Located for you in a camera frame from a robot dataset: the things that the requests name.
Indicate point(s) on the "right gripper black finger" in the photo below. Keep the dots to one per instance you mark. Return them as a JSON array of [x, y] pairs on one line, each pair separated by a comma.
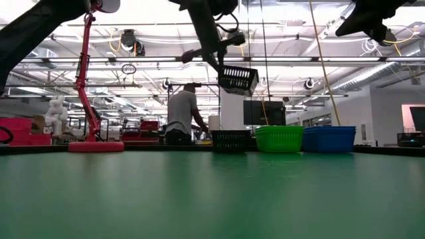
[[358, 26], [350, 20]]

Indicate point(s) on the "black slotted plastic basket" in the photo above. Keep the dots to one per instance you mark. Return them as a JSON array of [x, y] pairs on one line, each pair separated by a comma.
[[237, 89], [230, 131]]

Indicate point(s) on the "blue slotted plastic basket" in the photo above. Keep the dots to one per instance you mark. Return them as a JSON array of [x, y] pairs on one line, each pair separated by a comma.
[[328, 142], [328, 127]]

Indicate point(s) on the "person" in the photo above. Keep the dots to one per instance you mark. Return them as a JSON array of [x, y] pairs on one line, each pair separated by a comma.
[[181, 109]]

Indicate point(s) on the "ceiling light strip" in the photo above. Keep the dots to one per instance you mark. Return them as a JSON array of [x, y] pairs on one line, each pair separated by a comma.
[[149, 59]]

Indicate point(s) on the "red tool chest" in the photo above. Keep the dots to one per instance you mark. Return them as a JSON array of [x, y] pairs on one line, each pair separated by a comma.
[[149, 126]]

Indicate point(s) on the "black desktop device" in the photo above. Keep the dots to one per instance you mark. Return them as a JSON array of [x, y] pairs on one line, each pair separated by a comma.
[[411, 139]]

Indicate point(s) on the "white robot figure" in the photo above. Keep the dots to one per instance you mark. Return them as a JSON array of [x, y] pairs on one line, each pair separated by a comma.
[[56, 114]]

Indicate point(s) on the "brown cardboard box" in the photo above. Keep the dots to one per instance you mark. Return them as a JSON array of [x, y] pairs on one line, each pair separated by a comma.
[[39, 124]]

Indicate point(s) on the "red plastic bin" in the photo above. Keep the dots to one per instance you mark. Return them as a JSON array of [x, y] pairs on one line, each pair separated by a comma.
[[16, 127], [41, 139]]

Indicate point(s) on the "silver ceiling duct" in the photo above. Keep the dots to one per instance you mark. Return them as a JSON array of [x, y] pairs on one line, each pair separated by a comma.
[[372, 74]]

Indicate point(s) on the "black wall screen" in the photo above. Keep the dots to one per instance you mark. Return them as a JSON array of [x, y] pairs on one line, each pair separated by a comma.
[[275, 113]]

